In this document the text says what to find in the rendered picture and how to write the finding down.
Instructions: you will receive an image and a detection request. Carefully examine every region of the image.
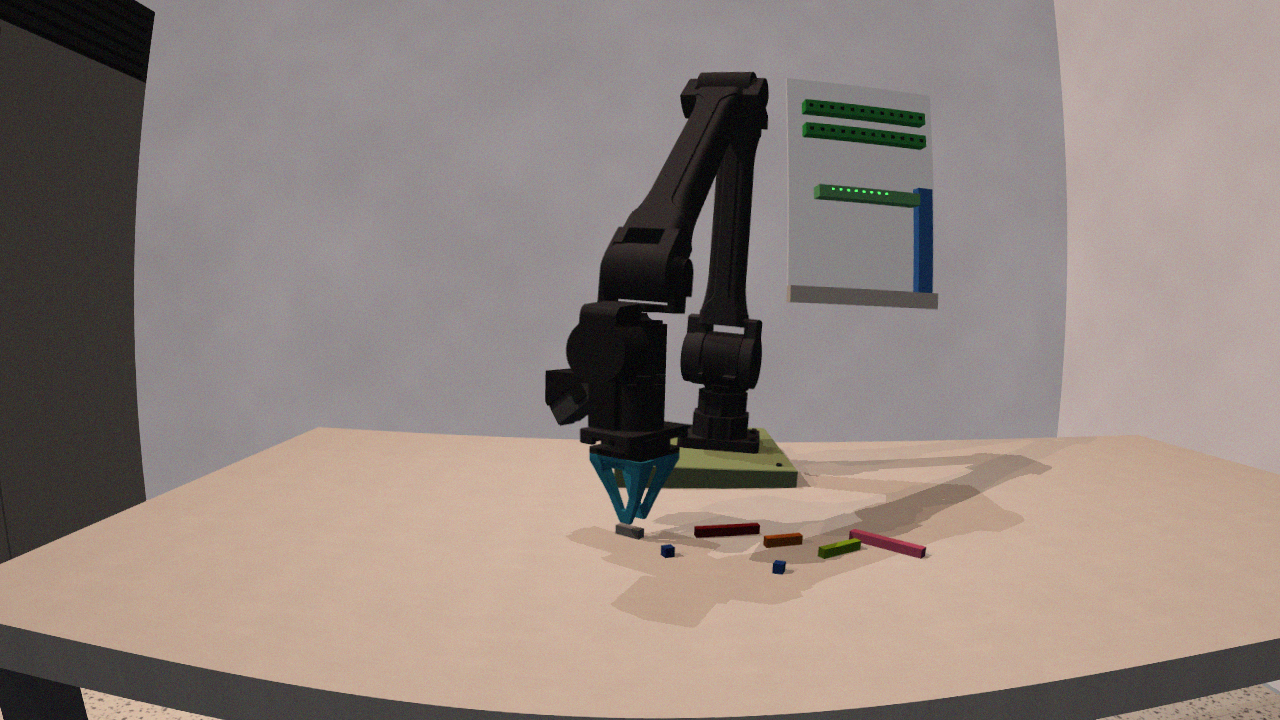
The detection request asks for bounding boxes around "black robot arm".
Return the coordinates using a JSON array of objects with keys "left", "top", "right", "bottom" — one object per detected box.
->
[{"left": 545, "top": 72, "right": 769, "bottom": 454}]

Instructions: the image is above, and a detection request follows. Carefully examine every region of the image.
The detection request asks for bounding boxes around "orange rod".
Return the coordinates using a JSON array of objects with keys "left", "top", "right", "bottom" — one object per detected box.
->
[{"left": 763, "top": 533, "right": 803, "bottom": 548}]

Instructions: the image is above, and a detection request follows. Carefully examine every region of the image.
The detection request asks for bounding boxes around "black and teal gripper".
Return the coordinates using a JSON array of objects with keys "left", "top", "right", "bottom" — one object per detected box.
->
[{"left": 580, "top": 374, "right": 689, "bottom": 525}]

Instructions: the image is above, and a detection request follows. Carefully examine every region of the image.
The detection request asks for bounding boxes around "lime green rod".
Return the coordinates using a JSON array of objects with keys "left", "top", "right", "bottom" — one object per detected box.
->
[{"left": 818, "top": 538, "right": 861, "bottom": 559}]

